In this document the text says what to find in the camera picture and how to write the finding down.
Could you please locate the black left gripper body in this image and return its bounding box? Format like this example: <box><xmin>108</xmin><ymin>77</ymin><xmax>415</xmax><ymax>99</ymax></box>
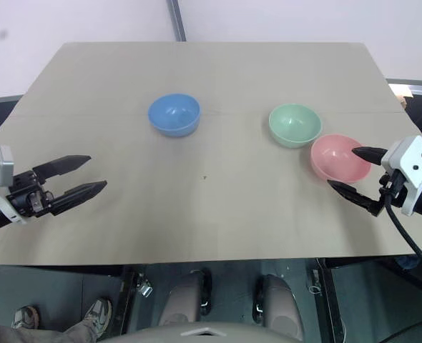
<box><xmin>5</xmin><ymin>166</ymin><xmax>55</xmax><ymax>219</ymax></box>

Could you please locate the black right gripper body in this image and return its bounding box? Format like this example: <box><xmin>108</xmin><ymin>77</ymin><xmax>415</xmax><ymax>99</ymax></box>
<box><xmin>368</xmin><ymin>170</ymin><xmax>409</xmax><ymax>217</ymax></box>

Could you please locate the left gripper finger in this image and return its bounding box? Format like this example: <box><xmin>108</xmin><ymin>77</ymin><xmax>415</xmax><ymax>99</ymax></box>
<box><xmin>49</xmin><ymin>180</ymin><xmax>108</xmax><ymax>217</ymax></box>
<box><xmin>31</xmin><ymin>154</ymin><xmax>92</xmax><ymax>184</ymax></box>

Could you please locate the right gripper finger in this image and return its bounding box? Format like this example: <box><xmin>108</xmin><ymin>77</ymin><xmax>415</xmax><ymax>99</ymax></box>
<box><xmin>351</xmin><ymin>145</ymin><xmax>389</xmax><ymax>166</ymax></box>
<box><xmin>327</xmin><ymin>179</ymin><xmax>373</xmax><ymax>212</ymax></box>

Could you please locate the red bowl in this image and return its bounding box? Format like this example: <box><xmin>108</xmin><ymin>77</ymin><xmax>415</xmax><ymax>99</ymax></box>
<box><xmin>310</xmin><ymin>134</ymin><xmax>372</xmax><ymax>183</ymax></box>

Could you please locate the green bowl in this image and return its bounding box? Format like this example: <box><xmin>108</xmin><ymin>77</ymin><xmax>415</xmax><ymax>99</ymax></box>
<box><xmin>268</xmin><ymin>103</ymin><xmax>322</xmax><ymax>149</ymax></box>

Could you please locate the grey sneaker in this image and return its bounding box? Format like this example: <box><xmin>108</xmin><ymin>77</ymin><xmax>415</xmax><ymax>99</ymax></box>
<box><xmin>83</xmin><ymin>297</ymin><xmax>113</xmax><ymax>339</ymax></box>
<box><xmin>10</xmin><ymin>304</ymin><xmax>41</xmax><ymax>330</ymax></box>

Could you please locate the blue bowl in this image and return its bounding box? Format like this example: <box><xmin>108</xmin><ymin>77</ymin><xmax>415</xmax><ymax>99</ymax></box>
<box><xmin>147</xmin><ymin>93</ymin><xmax>202</xmax><ymax>139</ymax></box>

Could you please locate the grey right robot leg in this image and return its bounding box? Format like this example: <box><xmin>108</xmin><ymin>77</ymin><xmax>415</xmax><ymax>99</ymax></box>
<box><xmin>255</xmin><ymin>273</ymin><xmax>305</xmax><ymax>340</ymax></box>

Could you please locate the grey robot leg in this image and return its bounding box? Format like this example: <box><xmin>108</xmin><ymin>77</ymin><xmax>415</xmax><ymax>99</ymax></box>
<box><xmin>158</xmin><ymin>270</ymin><xmax>212</xmax><ymax>327</ymax></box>
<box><xmin>255</xmin><ymin>273</ymin><xmax>305</xmax><ymax>340</ymax></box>

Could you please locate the grey left robot leg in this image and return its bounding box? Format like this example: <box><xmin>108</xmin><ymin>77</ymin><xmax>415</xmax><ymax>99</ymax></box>
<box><xmin>158</xmin><ymin>270</ymin><xmax>212</xmax><ymax>327</ymax></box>

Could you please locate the grey robot torso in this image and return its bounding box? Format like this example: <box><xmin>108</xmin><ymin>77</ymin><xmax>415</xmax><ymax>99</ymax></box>
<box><xmin>105</xmin><ymin>320</ymin><xmax>305</xmax><ymax>343</ymax></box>

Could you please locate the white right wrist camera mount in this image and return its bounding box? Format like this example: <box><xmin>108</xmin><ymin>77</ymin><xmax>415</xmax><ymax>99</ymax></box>
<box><xmin>380</xmin><ymin>134</ymin><xmax>422</xmax><ymax>217</ymax></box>

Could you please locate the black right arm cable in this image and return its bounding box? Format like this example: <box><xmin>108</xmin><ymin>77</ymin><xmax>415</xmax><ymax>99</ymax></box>
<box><xmin>383</xmin><ymin>171</ymin><xmax>422</xmax><ymax>279</ymax></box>

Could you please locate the silver metal bracket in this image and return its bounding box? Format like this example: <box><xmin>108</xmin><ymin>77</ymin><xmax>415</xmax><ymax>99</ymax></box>
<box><xmin>308</xmin><ymin>269</ymin><xmax>323</xmax><ymax>294</ymax></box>
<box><xmin>136</xmin><ymin>272</ymin><xmax>154</xmax><ymax>297</ymax></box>

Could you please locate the grey wall post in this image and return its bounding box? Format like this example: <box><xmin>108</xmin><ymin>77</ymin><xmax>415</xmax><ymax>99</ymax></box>
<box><xmin>165</xmin><ymin>0</ymin><xmax>187</xmax><ymax>41</ymax></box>

